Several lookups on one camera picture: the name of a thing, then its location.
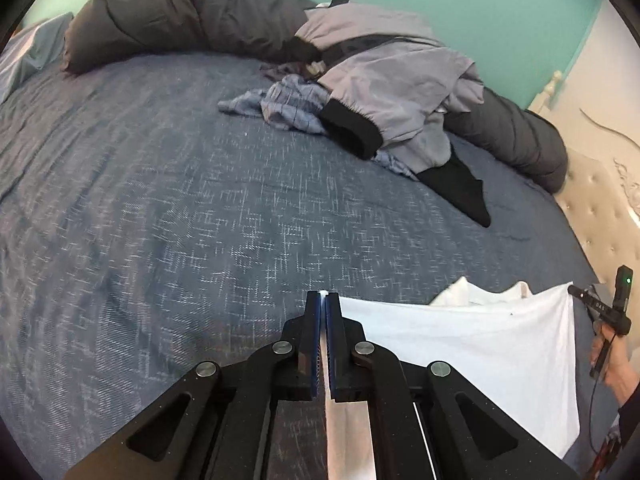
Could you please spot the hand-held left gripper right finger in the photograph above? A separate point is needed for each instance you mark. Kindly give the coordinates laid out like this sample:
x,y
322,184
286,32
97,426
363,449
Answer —
x,y
331,345

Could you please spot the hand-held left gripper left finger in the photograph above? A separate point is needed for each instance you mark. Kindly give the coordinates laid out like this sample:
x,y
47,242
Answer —
x,y
314,345

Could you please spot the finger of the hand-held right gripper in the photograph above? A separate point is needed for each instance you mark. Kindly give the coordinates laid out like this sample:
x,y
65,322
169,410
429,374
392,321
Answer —
x,y
587,300

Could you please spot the white long-sleeved shirt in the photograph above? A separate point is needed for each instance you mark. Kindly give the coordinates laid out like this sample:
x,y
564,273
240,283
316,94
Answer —
x,y
475,350

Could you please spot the person's right forearm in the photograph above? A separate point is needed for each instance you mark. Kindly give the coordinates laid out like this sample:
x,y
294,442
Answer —
x,y
631,417

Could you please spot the person's right hand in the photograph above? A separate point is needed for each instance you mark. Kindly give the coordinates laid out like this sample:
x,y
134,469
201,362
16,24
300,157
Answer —
x,y
622,365

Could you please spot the cream tufted headboard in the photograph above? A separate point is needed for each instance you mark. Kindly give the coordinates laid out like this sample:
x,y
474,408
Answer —
x,y
595,185

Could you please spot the black garment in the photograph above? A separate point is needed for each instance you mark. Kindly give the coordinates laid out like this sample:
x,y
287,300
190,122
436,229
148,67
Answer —
x,y
462,190

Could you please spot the blue speckled bed cover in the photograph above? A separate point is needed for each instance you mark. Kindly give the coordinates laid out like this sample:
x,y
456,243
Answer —
x,y
150,200

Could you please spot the blue plaid garment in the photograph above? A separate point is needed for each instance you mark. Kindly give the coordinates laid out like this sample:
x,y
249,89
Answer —
x,y
290,105

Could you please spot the lavender jacket with black cuffs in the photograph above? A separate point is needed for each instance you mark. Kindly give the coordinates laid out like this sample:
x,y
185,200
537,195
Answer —
x,y
395,70

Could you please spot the dark grey duvet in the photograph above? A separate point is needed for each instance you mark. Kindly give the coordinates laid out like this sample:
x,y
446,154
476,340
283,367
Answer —
x,y
175,15

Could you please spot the light blue pillow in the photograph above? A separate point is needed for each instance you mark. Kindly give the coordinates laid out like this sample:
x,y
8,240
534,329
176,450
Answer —
x,y
30,55

